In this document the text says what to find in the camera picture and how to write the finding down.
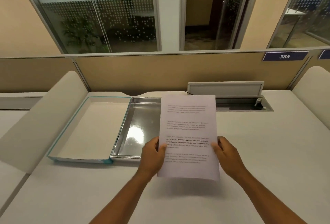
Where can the dotted glass window wall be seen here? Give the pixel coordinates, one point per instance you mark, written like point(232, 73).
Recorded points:
point(103, 4)
point(309, 12)

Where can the person's left hand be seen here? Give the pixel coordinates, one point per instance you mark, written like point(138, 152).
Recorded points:
point(150, 159)

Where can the beige partition panel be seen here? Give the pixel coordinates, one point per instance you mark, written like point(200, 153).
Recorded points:
point(319, 64)
point(167, 71)
point(36, 74)

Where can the person's right hand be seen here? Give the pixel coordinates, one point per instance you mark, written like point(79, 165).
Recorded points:
point(229, 156)

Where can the white rounded desk divider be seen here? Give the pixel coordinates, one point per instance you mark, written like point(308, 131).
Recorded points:
point(314, 92)
point(43, 118)

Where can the glass door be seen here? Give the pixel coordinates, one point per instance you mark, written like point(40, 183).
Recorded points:
point(232, 12)

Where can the person's left forearm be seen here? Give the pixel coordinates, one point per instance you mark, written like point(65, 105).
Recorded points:
point(123, 198)

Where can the stack of white papers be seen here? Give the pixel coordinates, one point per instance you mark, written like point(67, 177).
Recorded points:
point(188, 128)

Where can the silver metal tray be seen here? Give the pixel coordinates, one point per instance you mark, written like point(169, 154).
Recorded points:
point(139, 128)

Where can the person's right forearm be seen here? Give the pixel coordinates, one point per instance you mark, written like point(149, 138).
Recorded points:
point(265, 198)

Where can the blue number sign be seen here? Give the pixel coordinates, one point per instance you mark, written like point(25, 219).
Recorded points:
point(284, 56)
point(324, 54)

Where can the white background table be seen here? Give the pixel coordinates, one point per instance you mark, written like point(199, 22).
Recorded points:
point(295, 12)

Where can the teal and white box lid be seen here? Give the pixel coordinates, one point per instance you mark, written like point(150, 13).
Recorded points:
point(90, 128)

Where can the green potted plant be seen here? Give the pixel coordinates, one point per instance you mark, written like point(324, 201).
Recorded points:
point(80, 35)

